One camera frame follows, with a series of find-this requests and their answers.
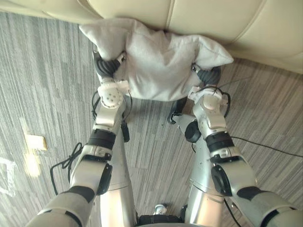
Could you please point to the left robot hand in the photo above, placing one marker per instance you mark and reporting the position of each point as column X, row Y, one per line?
column 106, row 67

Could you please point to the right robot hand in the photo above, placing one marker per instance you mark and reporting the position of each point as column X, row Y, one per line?
column 209, row 76

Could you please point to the light grey cushion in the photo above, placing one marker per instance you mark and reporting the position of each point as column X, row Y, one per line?
column 156, row 68

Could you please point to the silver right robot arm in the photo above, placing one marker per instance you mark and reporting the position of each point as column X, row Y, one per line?
column 232, row 170

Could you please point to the dark right robot foot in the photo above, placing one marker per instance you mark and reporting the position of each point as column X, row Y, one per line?
column 177, row 110

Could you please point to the cream leather sofa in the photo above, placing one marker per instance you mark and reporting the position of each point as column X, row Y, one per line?
column 208, row 16

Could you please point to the brass floor socket plate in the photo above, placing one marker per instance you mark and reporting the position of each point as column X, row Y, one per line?
column 35, row 142

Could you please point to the silver left robot leg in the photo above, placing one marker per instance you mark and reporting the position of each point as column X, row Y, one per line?
column 119, row 189

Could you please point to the silver robot leg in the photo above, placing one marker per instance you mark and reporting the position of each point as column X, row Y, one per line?
column 201, row 201
column 119, row 189

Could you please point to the silver right robot leg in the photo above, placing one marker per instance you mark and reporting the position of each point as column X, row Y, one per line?
column 201, row 201

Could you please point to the black robot waist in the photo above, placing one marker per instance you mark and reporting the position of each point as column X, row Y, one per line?
column 161, row 220

